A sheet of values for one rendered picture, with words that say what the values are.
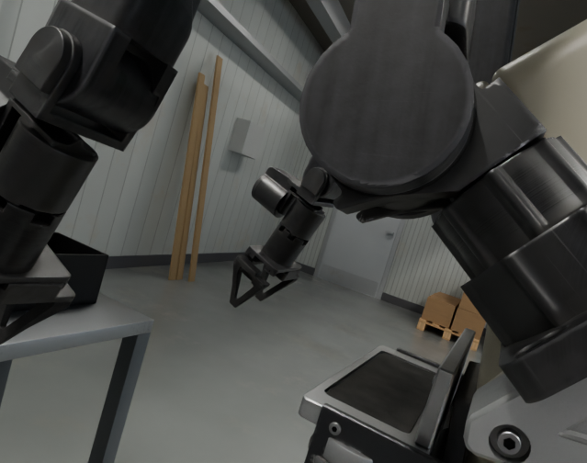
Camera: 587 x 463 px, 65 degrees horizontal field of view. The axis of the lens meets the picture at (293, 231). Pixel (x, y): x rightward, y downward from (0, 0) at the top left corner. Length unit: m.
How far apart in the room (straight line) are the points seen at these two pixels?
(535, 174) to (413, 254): 7.10
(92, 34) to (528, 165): 0.26
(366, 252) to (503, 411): 7.15
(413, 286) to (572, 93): 7.00
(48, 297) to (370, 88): 0.32
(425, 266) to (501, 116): 7.09
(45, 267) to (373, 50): 0.31
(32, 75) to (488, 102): 0.27
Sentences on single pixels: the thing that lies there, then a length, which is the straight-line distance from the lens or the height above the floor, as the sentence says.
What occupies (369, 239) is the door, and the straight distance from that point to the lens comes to 7.35.
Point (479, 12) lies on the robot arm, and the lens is 0.72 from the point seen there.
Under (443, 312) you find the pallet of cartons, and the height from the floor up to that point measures 0.30.
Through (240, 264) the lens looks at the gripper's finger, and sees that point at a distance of 0.75.
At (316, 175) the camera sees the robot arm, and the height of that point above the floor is 1.19.
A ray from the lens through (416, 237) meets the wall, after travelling 7.31.
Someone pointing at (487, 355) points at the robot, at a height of 1.09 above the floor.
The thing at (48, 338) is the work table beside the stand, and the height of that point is 0.80.
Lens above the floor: 1.15
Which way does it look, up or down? 4 degrees down
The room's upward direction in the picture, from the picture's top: 17 degrees clockwise
